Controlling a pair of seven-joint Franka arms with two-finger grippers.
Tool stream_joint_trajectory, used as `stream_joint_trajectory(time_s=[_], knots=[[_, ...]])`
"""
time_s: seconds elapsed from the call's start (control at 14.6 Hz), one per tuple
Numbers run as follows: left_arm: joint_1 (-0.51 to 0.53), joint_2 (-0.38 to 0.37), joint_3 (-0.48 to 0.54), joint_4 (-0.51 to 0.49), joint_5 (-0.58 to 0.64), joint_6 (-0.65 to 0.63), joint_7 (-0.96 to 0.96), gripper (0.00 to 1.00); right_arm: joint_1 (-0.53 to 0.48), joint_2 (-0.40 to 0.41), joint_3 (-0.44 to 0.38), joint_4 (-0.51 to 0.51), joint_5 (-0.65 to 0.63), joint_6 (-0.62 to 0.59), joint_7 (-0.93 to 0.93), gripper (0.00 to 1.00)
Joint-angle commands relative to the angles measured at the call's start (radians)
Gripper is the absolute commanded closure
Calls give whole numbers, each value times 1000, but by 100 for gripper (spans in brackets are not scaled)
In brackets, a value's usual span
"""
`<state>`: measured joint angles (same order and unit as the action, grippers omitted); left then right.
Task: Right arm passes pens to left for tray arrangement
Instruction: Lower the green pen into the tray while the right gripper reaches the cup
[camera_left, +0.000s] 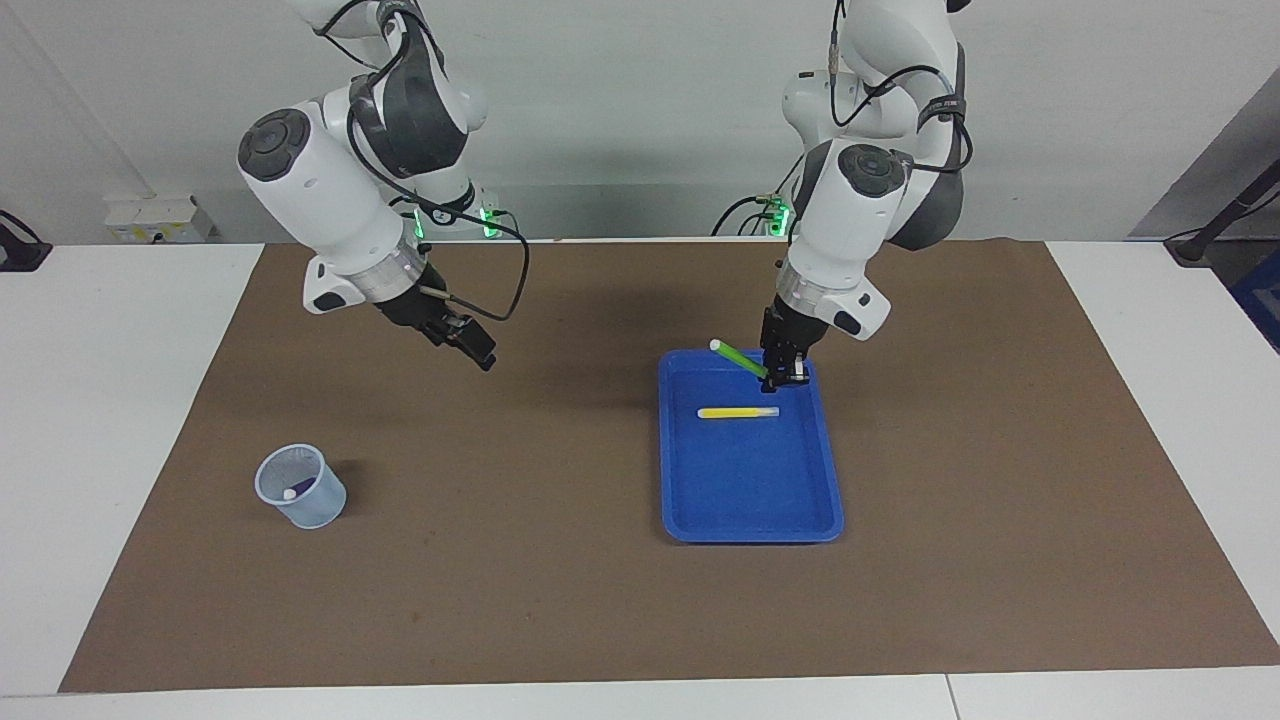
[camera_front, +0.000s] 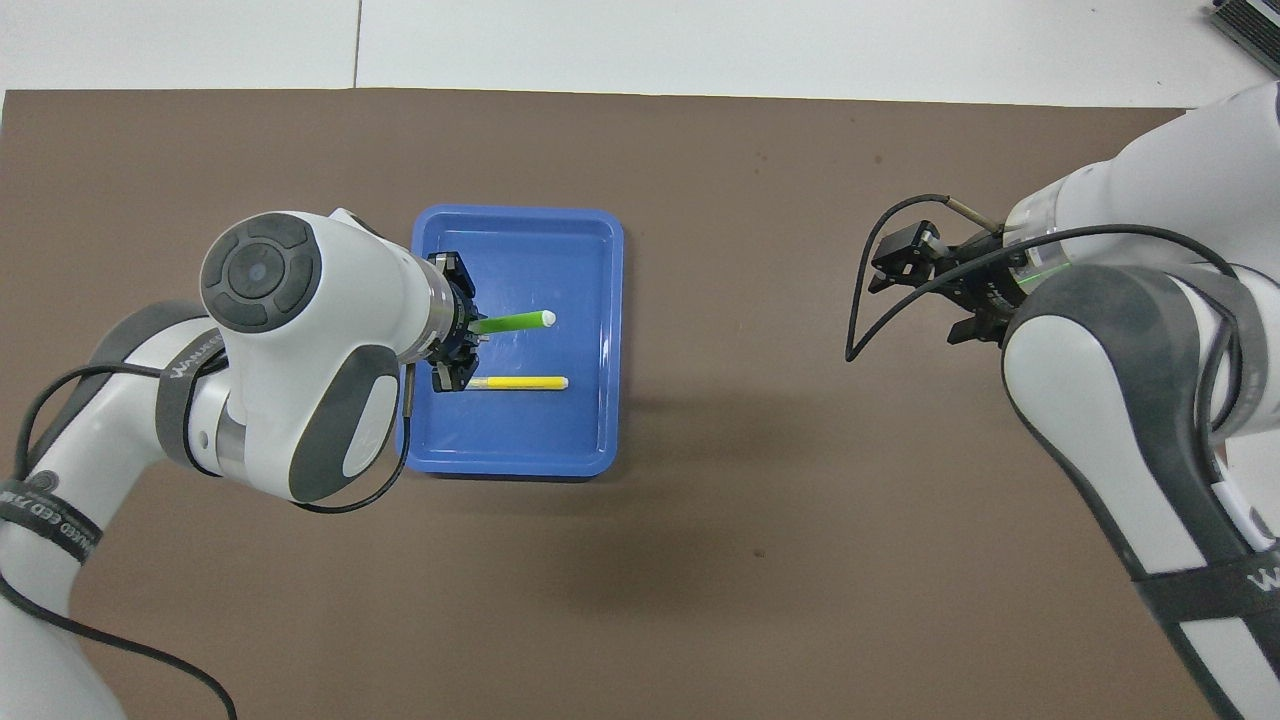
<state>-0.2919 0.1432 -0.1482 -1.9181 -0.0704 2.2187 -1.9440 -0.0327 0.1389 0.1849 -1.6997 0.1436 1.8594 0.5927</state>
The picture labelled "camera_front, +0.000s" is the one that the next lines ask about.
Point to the grey ribbed device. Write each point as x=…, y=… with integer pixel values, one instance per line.
x=1250, y=30

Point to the green pen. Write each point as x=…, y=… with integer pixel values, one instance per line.
x=515, y=321

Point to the brown table mat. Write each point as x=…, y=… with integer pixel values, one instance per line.
x=700, y=560

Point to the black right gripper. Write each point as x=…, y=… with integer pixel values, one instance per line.
x=995, y=280

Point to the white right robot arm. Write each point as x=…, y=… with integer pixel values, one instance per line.
x=1130, y=400

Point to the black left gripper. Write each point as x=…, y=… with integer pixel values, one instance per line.
x=460, y=322

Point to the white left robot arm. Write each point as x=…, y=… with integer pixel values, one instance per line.
x=290, y=360

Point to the yellow pen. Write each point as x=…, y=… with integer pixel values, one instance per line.
x=520, y=383

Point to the blue plastic tray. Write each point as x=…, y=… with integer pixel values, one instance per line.
x=560, y=430

